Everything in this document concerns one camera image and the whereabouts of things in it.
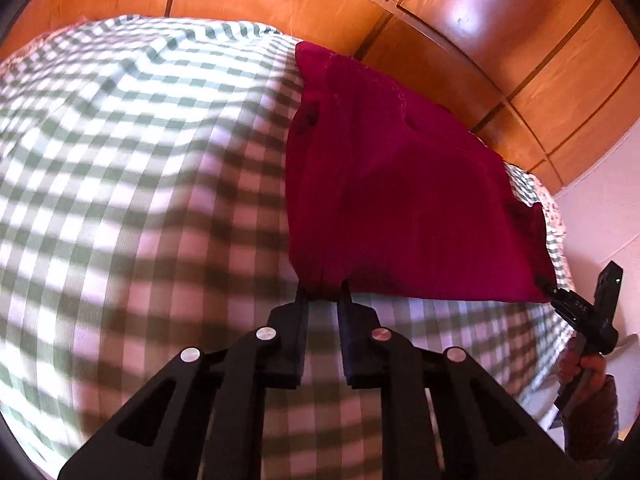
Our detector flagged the person's right hand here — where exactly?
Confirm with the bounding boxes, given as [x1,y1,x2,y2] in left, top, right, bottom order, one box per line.
[556,346,609,397]

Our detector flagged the person's right forearm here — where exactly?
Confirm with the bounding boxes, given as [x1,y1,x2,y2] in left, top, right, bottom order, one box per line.
[562,374,622,462]

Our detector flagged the wooden wardrobe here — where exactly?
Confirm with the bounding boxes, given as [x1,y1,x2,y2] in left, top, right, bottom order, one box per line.
[0,0,640,196]

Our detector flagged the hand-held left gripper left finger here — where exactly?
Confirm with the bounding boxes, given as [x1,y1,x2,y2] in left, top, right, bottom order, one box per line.
[57,287,309,480]

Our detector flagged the dark red sweater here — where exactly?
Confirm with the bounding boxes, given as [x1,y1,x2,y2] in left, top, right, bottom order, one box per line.
[285,41,558,306]

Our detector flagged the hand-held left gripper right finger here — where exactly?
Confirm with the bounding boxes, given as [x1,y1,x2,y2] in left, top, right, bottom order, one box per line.
[337,280,576,480]

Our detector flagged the green white checkered blanket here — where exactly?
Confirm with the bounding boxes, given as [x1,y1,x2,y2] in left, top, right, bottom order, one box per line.
[0,16,576,480]

